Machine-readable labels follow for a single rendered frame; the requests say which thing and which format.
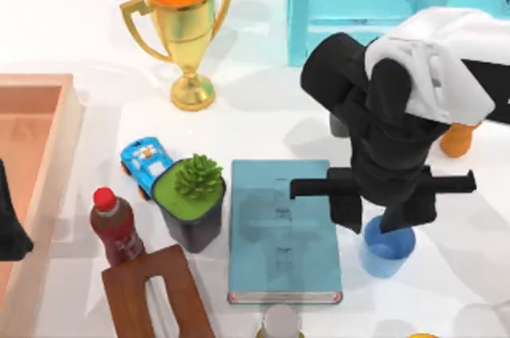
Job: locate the blue cup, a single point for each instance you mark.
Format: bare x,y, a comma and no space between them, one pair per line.
384,256

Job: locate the blue book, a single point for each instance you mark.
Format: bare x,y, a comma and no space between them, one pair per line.
283,234

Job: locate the orange rounded object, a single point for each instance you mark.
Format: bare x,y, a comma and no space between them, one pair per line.
458,140

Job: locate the yellow object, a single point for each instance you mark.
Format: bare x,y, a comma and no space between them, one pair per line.
418,335

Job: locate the dark pot with green plant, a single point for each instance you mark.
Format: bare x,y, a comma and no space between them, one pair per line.
191,210

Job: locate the blue toy car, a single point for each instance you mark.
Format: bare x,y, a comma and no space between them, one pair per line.
145,156

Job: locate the brown bottle with red cap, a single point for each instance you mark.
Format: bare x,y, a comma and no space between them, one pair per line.
117,230

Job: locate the brown wooden slotted board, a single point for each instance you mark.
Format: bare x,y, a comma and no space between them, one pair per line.
127,298

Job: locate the gold trophy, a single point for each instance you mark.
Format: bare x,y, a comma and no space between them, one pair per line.
187,27

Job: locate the shallow salmon box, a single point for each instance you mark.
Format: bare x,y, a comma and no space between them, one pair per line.
44,146

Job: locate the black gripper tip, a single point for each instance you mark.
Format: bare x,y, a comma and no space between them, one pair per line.
10,226

